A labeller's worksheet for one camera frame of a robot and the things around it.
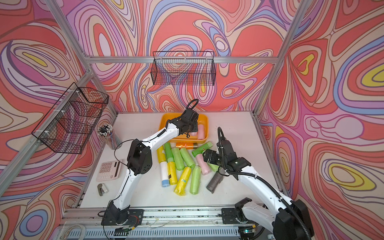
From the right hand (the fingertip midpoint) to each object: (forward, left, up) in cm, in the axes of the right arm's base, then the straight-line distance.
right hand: (210, 159), depth 82 cm
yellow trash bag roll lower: (-9, +16, -7) cm, 19 cm away
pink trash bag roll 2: (0, +3, -8) cm, 8 cm away
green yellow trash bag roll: (+2, +23, -7) cm, 24 cm away
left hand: (+24, +6, +1) cm, 24 cm away
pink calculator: (-1, +59, -7) cm, 60 cm away
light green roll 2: (+6, +13, -7) cm, 16 cm away
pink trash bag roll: (+18, +9, +1) cm, 20 cm away
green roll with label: (+10, +5, -6) cm, 13 cm away
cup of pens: (+17, +61, +8) cm, 63 cm away
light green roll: (+5, +19, -7) cm, 21 cm away
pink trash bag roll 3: (+23, +4, -3) cm, 23 cm away
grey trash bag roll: (-9, -3, -8) cm, 12 cm away
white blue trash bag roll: (-5, +26, -7) cm, 28 cm away
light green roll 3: (-8, +9, -8) cm, 14 cm away
